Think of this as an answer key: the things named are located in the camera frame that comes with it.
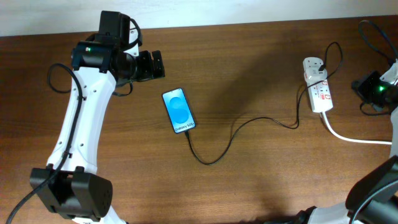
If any blue Galaxy smartphone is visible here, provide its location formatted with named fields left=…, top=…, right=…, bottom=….
left=162, top=88, right=196, bottom=134

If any black USB charging cable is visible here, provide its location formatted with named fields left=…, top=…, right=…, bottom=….
left=185, top=41, right=344, bottom=166

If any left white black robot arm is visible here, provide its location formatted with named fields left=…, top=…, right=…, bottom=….
left=30, top=11, right=165, bottom=223

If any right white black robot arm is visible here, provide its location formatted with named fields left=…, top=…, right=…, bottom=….
left=292, top=73, right=397, bottom=223

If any white USB charger adapter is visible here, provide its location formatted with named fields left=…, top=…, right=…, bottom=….
left=304, top=67, right=328, bottom=85

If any white power strip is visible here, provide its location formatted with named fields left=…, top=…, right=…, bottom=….
left=303, top=57, right=333, bottom=113

